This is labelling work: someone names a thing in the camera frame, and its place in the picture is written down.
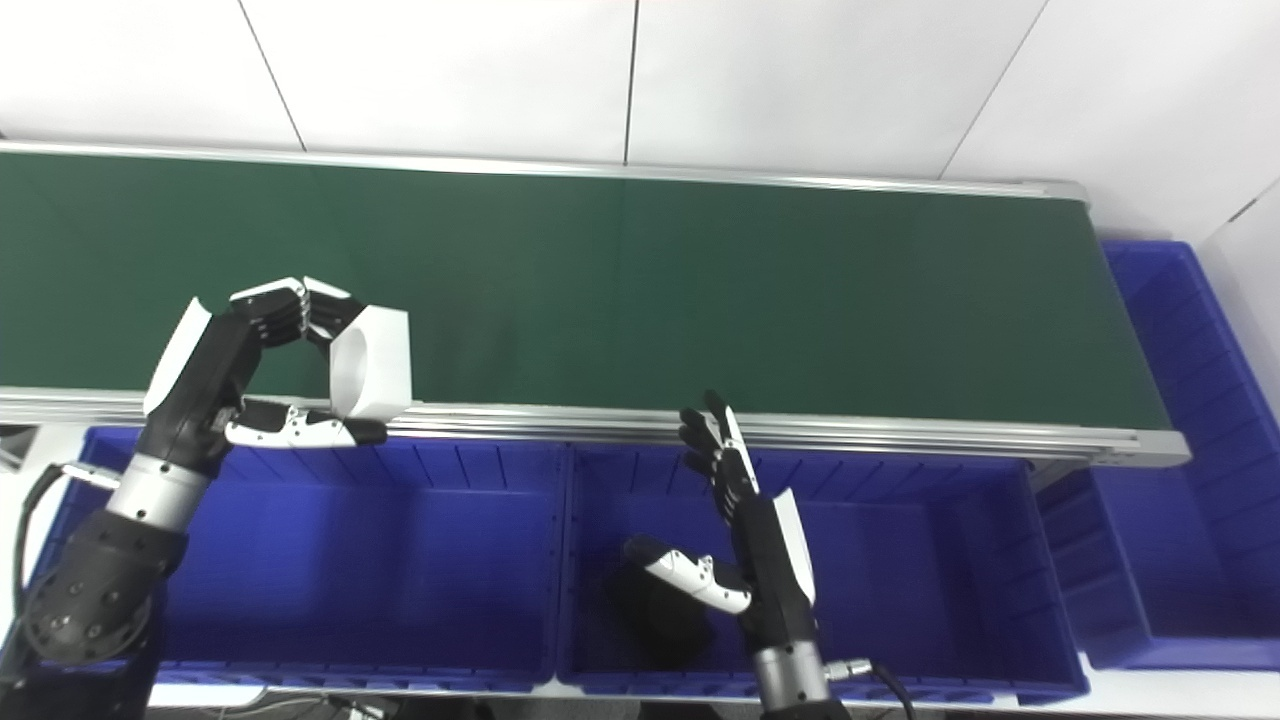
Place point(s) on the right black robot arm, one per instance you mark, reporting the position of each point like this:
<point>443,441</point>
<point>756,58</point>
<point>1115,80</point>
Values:
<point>790,685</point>

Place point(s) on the black part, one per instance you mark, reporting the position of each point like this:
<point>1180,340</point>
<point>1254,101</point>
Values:
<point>665,625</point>

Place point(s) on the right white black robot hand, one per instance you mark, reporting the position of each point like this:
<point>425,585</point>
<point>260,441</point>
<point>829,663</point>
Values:
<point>770,580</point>

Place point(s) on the white block part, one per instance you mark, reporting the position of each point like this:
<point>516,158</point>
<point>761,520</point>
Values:
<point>385,360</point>

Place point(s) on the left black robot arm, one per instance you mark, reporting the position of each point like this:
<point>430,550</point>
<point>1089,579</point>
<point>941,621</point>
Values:
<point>100,580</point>

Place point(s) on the aluminium conveyor leg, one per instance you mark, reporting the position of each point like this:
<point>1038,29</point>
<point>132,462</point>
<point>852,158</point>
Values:
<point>15,448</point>

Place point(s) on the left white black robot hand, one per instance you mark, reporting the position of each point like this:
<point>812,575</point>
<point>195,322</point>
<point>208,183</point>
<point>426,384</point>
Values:
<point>200,380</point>

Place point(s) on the green conveyor belt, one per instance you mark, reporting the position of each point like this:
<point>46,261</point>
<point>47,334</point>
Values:
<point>700,300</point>
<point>900,437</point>

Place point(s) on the blue plastic bin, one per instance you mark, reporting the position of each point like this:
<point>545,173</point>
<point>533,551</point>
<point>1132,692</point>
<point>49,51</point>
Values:
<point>400,560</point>
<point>920,580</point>
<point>1200,500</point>

